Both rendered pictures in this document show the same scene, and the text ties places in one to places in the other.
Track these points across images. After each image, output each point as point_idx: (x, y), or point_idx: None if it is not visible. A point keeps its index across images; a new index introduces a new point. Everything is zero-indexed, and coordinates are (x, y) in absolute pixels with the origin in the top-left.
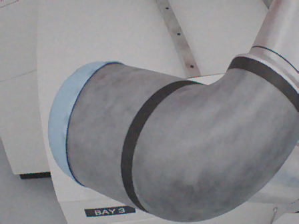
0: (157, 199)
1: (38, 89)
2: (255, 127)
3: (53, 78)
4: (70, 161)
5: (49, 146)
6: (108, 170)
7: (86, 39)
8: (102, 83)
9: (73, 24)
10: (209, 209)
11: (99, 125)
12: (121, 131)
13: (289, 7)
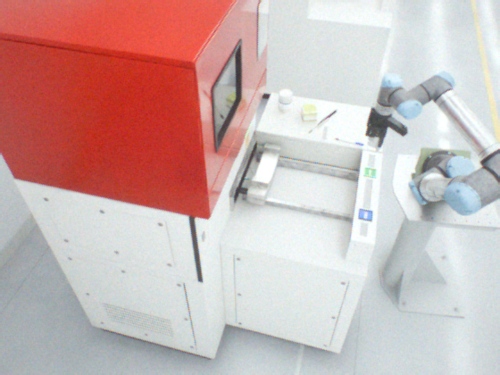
0: None
1: (301, 262)
2: None
3: (298, 254)
4: (481, 204)
5: (335, 268)
6: (497, 193)
7: (282, 235)
8: (474, 183)
9: (266, 237)
10: None
11: (488, 187)
12: (495, 183)
13: (481, 129)
